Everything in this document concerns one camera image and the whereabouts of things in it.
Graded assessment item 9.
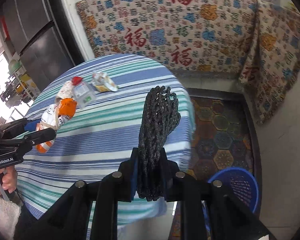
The colourful hexagon floor rug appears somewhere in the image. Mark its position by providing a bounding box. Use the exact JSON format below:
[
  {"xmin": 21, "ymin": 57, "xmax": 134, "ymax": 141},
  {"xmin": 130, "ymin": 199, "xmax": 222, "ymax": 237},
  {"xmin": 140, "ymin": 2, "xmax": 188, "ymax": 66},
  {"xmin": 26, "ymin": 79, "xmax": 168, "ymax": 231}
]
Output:
[{"xmin": 169, "ymin": 95, "xmax": 255, "ymax": 240}]

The person's left forearm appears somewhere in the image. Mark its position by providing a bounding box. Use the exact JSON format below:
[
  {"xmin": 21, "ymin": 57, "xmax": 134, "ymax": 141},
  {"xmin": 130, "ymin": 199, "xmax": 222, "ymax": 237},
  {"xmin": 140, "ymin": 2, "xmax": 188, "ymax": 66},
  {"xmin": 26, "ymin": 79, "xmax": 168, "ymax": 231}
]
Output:
[{"xmin": 0, "ymin": 192, "xmax": 22, "ymax": 240}]

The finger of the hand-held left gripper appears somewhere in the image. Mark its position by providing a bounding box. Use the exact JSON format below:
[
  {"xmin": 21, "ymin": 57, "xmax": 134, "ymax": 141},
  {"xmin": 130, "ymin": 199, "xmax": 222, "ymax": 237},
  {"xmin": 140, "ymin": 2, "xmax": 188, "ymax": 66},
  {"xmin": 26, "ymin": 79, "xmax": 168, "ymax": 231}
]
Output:
[
  {"xmin": 0, "ymin": 118, "xmax": 38, "ymax": 140},
  {"xmin": 0, "ymin": 127, "xmax": 57, "ymax": 154}
]

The white orange snack bag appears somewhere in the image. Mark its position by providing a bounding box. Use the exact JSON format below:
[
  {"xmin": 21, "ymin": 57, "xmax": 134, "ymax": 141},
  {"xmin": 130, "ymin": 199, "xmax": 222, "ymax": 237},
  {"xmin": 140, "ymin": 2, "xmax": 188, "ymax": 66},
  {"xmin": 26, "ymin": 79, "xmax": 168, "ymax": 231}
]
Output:
[{"xmin": 35, "ymin": 104, "xmax": 60, "ymax": 153}]

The white yellow crumpled wrapper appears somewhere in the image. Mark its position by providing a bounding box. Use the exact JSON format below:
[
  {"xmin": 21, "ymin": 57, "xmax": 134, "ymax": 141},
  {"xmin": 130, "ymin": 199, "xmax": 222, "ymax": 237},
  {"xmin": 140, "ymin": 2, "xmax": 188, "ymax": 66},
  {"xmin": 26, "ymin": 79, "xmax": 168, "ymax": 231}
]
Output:
[{"xmin": 92, "ymin": 72, "xmax": 119, "ymax": 92}]

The black mesh net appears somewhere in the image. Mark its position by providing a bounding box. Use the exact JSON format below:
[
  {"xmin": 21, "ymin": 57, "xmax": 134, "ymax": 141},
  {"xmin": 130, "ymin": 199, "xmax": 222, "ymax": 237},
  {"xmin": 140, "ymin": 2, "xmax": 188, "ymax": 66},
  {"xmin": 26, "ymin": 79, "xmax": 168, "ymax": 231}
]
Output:
[{"xmin": 136, "ymin": 85, "xmax": 182, "ymax": 202}]

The wire shelf rack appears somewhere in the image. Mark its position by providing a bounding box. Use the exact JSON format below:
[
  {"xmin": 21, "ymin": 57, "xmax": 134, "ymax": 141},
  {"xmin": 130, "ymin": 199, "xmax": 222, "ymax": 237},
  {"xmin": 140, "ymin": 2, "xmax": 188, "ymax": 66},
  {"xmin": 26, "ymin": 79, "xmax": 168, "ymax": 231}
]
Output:
[{"xmin": 0, "ymin": 57, "xmax": 40, "ymax": 105}]

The blue green striped tablecloth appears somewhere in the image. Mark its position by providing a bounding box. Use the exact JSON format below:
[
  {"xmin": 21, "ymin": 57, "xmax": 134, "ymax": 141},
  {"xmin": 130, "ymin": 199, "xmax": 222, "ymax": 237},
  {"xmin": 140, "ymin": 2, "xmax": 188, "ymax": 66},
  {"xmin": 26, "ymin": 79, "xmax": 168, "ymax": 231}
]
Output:
[{"xmin": 14, "ymin": 53, "xmax": 197, "ymax": 233}]

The orange plastic packet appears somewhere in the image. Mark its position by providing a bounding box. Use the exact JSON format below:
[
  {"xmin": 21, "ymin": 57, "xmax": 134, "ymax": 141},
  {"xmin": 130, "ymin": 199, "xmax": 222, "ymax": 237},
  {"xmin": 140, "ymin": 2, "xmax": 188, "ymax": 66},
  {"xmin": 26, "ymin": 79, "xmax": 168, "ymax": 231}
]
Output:
[{"xmin": 55, "ymin": 98, "xmax": 78, "ymax": 130}]

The dark steel refrigerator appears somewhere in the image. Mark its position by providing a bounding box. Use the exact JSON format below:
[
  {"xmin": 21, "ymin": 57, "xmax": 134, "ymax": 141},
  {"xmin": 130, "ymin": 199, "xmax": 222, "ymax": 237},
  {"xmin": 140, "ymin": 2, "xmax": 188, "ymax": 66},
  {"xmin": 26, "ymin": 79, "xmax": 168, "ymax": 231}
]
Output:
[{"xmin": 0, "ymin": 0, "xmax": 83, "ymax": 90}]

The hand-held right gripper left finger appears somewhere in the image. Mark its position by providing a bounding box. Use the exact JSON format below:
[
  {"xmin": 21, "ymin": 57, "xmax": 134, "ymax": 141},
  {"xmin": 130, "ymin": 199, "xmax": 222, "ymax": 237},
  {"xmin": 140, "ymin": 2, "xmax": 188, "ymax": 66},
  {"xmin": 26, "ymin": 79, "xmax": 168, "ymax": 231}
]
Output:
[{"xmin": 14, "ymin": 147, "xmax": 140, "ymax": 240}]

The patterned beige cloth cover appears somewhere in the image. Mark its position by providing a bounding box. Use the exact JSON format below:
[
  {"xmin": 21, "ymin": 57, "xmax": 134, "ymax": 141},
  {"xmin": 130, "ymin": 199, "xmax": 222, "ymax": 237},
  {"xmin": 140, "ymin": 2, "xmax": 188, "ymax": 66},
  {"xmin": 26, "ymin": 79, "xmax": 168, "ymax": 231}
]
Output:
[{"xmin": 75, "ymin": 0, "xmax": 300, "ymax": 125}]

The clear plastic packet red corner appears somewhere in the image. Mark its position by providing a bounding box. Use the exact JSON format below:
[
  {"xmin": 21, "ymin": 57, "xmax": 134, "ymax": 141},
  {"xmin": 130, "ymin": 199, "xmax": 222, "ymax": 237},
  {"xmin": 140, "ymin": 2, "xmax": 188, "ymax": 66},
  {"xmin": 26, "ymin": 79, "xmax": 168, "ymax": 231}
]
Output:
[{"xmin": 72, "ymin": 81, "xmax": 97, "ymax": 109}]

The red and white wrapper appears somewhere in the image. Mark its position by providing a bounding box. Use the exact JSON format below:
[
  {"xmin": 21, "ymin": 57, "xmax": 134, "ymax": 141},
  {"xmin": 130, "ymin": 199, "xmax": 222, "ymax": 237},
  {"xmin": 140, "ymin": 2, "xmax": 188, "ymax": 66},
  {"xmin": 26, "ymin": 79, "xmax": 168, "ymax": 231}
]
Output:
[{"xmin": 56, "ymin": 77, "xmax": 83, "ymax": 99}]

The blue plastic mesh basket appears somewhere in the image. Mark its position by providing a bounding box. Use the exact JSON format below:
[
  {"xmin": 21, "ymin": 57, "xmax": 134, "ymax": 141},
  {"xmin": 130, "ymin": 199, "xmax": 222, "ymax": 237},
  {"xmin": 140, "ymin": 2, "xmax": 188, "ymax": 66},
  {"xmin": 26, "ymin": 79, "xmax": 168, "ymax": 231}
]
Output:
[{"xmin": 201, "ymin": 167, "xmax": 259, "ymax": 233}]

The person's left hand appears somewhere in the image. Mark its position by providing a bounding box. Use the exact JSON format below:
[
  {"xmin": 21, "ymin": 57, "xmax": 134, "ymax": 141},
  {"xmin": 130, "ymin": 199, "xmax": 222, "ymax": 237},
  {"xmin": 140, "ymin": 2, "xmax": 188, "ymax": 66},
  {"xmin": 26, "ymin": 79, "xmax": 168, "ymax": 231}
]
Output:
[{"xmin": 0, "ymin": 166, "xmax": 18, "ymax": 195}]

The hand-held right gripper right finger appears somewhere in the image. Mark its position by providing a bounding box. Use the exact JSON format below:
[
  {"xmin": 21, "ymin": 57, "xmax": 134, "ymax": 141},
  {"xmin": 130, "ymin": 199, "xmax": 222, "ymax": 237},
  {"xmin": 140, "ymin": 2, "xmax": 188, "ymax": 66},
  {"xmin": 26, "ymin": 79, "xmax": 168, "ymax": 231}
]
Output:
[{"xmin": 160, "ymin": 147, "xmax": 278, "ymax": 240}]

